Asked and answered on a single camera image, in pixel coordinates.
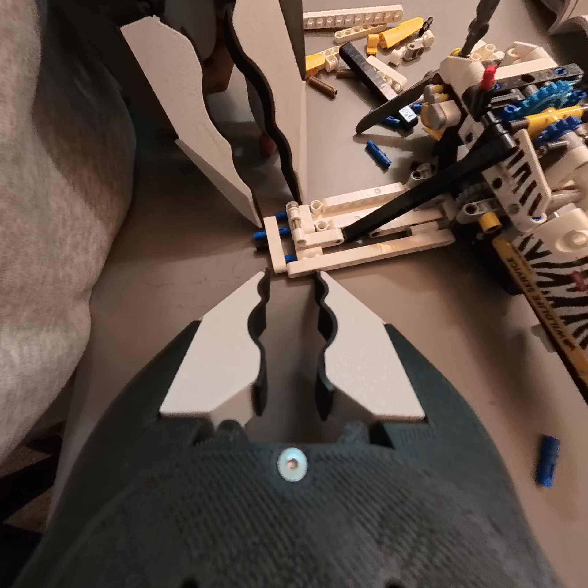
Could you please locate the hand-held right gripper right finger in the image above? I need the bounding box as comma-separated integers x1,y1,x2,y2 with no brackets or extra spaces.
315,270,426,427

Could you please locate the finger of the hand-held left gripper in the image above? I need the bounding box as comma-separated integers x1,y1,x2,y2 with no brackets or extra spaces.
119,15,263,229
223,0,308,206

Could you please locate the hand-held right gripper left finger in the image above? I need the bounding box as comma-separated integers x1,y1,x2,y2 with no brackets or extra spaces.
158,270,272,422

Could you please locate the zebra striped lego helicopter model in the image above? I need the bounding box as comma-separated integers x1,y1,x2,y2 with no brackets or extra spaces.
285,0,588,391

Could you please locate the short white lego beam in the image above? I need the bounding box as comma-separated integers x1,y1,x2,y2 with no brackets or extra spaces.
254,209,299,275

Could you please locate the long black lego beam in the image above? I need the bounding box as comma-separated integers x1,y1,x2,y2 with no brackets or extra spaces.
340,42,398,102

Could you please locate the thin white lego beam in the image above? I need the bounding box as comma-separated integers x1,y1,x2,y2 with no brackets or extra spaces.
334,23,389,45

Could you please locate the yellow curved lego panel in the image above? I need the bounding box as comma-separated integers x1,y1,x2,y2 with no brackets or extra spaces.
379,17,424,49

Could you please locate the white grey lego connector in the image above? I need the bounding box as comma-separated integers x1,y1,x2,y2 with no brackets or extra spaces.
390,30,435,65

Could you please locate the person's left hand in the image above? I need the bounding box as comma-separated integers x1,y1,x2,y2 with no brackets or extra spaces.
204,50,250,96

